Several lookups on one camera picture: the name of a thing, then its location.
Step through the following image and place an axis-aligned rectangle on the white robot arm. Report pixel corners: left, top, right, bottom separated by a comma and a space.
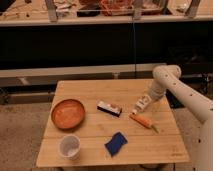
148, 65, 213, 171

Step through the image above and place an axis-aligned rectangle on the blue sponge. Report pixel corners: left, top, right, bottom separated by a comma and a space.
105, 132, 128, 156

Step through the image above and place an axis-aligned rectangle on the black white board eraser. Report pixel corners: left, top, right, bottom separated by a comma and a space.
97, 101, 122, 117

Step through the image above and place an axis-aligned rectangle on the orange toy carrot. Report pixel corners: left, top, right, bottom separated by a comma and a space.
129, 114, 158, 132

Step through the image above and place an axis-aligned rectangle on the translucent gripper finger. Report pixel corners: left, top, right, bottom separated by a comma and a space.
150, 100, 164, 113

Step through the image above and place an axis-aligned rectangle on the cluttered background shelf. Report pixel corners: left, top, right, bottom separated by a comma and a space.
0, 0, 213, 27

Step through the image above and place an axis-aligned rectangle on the white plastic bottle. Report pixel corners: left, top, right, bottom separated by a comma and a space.
132, 93, 152, 114

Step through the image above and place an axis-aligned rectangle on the grey metal bench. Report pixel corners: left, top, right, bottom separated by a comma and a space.
0, 63, 158, 105

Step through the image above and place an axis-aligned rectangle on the wooden folding table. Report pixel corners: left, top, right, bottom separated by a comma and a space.
36, 79, 189, 167

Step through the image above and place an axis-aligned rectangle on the white plastic cup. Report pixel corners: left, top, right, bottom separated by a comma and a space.
58, 134, 80, 160

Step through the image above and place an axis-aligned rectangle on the orange ceramic bowl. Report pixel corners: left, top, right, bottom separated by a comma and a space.
51, 99, 85, 130

